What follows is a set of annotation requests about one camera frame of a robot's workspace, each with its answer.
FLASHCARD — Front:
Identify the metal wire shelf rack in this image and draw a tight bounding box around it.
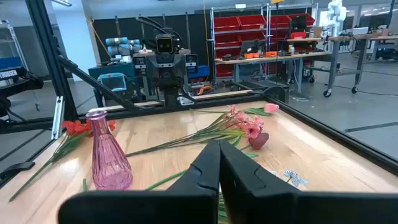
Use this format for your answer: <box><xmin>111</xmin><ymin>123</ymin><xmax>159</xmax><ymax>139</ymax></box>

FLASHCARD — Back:
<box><xmin>210</xmin><ymin>2</ymin><xmax>320</xmax><ymax>79</ymax></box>

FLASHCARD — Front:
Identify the black labelled device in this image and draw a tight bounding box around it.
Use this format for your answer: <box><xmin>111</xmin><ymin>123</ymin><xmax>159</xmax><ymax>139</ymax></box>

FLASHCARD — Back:
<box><xmin>0</xmin><ymin>67</ymin><xmax>44</xmax><ymax>118</ymax></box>

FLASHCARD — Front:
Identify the blue plastic bin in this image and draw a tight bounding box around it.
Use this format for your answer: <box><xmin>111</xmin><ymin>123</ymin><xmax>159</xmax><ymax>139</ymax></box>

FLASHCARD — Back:
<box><xmin>187</xmin><ymin>64</ymin><xmax>210</xmax><ymax>80</ymax></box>

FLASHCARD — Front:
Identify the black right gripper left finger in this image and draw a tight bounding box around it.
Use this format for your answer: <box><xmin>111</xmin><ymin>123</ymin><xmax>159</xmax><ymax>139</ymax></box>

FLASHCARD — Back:
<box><xmin>57</xmin><ymin>139</ymin><xmax>221</xmax><ymax>224</ymax></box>

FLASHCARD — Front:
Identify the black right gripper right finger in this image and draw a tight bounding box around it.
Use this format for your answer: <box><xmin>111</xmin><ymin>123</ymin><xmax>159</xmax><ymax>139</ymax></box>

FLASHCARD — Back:
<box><xmin>219</xmin><ymin>139</ymin><xmax>398</xmax><ymax>224</ymax></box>

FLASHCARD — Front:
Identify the yellow hanging cable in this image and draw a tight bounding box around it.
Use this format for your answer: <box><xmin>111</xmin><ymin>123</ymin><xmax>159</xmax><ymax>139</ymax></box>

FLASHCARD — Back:
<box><xmin>203</xmin><ymin>0</ymin><xmax>210</xmax><ymax>82</ymax></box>

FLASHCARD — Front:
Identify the green flower stem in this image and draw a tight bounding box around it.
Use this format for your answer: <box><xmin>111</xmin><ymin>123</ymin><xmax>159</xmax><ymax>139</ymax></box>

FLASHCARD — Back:
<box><xmin>188</xmin><ymin>103</ymin><xmax>280</xmax><ymax>118</ymax></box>

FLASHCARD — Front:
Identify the blue teach pendant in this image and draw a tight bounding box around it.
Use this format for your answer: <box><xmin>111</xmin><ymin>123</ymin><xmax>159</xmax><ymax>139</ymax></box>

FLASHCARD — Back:
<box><xmin>97</xmin><ymin>72</ymin><xmax>128</xmax><ymax>93</ymax></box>

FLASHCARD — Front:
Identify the silver aluminium bracket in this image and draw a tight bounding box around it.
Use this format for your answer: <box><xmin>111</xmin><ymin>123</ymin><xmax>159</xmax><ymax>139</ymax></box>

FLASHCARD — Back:
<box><xmin>50</xmin><ymin>95</ymin><xmax>65</xmax><ymax>141</ymax></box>

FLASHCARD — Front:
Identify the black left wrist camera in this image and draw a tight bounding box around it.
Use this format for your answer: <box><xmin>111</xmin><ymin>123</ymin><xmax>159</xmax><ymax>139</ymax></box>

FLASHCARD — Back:
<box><xmin>155</xmin><ymin>33</ymin><xmax>175</xmax><ymax>55</ymax></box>

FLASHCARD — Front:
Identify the white corner bracket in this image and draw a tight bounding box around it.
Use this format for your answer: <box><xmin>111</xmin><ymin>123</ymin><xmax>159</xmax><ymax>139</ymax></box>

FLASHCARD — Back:
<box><xmin>177</xmin><ymin>95</ymin><xmax>196</xmax><ymax>106</ymax></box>

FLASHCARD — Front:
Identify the wooden rolling table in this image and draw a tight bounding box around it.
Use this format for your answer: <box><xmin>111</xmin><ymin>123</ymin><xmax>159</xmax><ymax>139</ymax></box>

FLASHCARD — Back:
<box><xmin>323</xmin><ymin>28</ymin><xmax>398</xmax><ymax>98</ymax></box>

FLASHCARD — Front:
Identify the white veined artificial flower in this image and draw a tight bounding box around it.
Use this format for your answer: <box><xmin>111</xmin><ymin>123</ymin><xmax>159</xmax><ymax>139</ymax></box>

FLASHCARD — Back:
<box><xmin>217</xmin><ymin>169</ymin><xmax>309</xmax><ymax>224</ymax></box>

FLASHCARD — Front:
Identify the pink artificial flower spray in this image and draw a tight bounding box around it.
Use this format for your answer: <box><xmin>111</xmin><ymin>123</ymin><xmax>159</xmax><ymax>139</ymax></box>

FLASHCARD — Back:
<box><xmin>125</xmin><ymin>105</ymin><xmax>266</xmax><ymax>158</ymax></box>

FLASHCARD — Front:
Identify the black table edge frame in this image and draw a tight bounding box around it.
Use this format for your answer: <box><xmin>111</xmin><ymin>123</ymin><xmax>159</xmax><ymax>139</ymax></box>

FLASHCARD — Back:
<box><xmin>0</xmin><ymin>90</ymin><xmax>398</xmax><ymax>187</ymax></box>

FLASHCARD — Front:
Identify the black flat bracket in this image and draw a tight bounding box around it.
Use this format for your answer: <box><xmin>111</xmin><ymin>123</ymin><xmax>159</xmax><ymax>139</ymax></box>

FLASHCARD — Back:
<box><xmin>0</xmin><ymin>161</ymin><xmax>36</xmax><ymax>187</ymax></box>

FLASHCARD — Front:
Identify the pink ribbed glass vase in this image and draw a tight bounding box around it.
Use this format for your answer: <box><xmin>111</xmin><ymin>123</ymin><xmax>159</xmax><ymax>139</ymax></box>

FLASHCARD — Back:
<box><xmin>85</xmin><ymin>109</ymin><xmax>134</xmax><ymax>191</ymax></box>

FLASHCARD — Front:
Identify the black diagonal frame brace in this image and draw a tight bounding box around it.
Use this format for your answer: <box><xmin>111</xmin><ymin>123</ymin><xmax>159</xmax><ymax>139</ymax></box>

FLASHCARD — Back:
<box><xmin>57</xmin><ymin>55</ymin><xmax>139</xmax><ymax>112</ymax></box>

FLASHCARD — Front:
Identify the black frame post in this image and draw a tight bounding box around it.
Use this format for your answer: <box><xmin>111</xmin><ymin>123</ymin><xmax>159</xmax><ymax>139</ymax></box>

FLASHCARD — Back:
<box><xmin>24</xmin><ymin>0</ymin><xmax>79</xmax><ymax>123</ymax></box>

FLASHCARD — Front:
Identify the wooden top workbench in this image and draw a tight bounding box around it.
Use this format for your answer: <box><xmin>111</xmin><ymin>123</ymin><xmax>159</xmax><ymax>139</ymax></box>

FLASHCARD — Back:
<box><xmin>214</xmin><ymin>50</ymin><xmax>333</xmax><ymax>94</ymax></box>

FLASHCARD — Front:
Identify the red storage bin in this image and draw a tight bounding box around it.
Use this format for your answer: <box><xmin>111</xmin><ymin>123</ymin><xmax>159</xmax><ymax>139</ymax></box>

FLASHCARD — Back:
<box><xmin>213</xmin><ymin>16</ymin><xmax>241</xmax><ymax>32</ymax></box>
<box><xmin>238</xmin><ymin>14</ymin><xmax>267</xmax><ymax>30</ymax></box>
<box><xmin>269</xmin><ymin>14</ymin><xmax>292</xmax><ymax>29</ymax></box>
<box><xmin>288</xmin><ymin>13</ymin><xmax>316</xmax><ymax>27</ymax></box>

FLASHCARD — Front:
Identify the red artificial flower spray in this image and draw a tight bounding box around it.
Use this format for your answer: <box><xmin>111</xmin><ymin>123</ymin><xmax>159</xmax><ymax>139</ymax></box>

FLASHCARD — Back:
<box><xmin>8</xmin><ymin>119</ymin><xmax>117</xmax><ymax>202</ymax></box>

